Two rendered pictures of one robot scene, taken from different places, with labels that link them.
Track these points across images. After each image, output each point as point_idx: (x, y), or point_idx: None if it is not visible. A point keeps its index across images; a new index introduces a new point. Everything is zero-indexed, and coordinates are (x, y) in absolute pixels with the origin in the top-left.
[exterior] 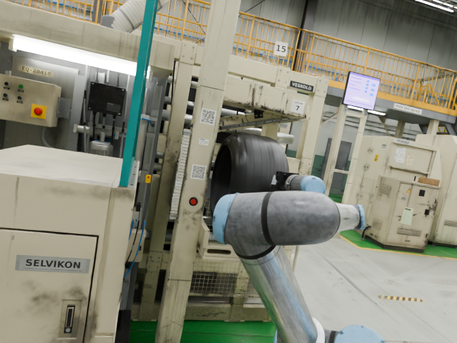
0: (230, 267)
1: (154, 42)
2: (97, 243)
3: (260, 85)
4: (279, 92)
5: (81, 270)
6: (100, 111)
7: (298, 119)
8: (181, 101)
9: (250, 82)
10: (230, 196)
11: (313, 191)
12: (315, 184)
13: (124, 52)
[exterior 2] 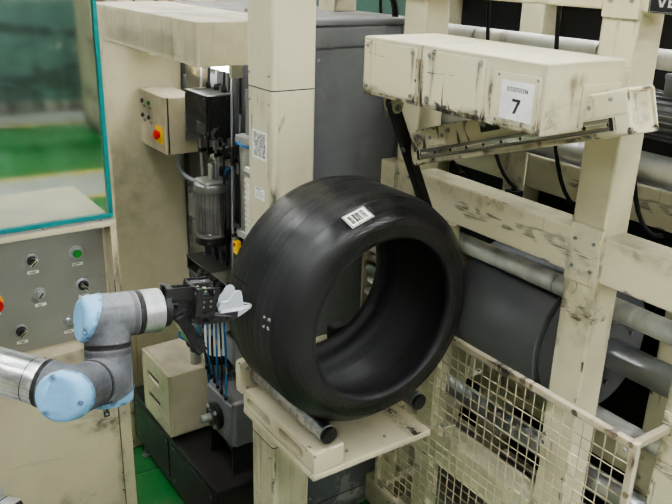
0: (460, 497)
1: (181, 24)
2: None
3: (432, 49)
4: (470, 62)
5: None
6: (193, 134)
7: (591, 134)
8: None
9: (413, 44)
10: None
11: (77, 323)
12: (79, 310)
13: (165, 47)
